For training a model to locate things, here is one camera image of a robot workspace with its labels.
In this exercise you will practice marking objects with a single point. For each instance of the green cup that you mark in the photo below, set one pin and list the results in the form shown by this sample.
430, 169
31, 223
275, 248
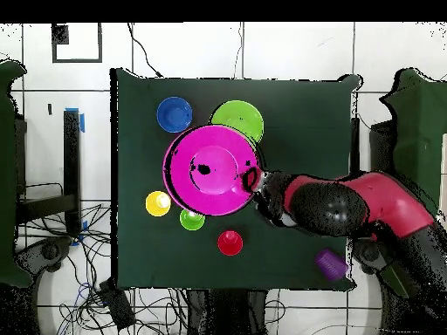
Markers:
192, 221

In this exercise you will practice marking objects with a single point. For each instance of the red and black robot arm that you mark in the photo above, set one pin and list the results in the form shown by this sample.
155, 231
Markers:
384, 202

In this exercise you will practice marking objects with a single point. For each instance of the yellow cup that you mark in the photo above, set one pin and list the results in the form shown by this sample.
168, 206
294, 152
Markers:
158, 203

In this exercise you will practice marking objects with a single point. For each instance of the dark green tablecloth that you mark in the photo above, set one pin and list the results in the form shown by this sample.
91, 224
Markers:
297, 122

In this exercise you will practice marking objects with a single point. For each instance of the red cup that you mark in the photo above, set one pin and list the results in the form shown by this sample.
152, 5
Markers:
229, 243

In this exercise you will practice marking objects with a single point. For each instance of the large pink bowl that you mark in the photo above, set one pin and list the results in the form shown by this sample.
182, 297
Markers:
213, 171

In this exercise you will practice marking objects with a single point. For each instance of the blue tape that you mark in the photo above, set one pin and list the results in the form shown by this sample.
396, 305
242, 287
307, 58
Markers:
82, 122

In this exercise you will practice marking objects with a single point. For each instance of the black square frame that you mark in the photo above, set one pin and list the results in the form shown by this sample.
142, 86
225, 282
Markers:
60, 35

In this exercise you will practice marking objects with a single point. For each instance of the large green bowl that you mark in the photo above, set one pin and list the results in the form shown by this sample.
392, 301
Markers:
241, 115

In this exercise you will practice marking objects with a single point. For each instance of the black wheeled base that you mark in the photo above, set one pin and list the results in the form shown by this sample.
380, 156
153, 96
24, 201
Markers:
50, 251
366, 253

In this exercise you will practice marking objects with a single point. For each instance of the black power strip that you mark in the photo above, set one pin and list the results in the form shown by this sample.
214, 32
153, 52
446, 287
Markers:
117, 305

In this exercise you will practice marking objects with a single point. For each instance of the black post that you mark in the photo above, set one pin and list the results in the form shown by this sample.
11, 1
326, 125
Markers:
71, 157

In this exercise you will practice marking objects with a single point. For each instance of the white board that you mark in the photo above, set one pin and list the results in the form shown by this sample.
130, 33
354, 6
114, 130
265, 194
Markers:
443, 157

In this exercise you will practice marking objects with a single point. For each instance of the green-clothed side table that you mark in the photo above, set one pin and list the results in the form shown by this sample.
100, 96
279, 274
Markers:
419, 132
7, 174

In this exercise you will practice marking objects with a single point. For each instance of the purple cup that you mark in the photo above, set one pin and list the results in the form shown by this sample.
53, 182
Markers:
331, 265

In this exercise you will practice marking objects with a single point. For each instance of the blue bowl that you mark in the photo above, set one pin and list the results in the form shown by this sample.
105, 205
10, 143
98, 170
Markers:
174, 114

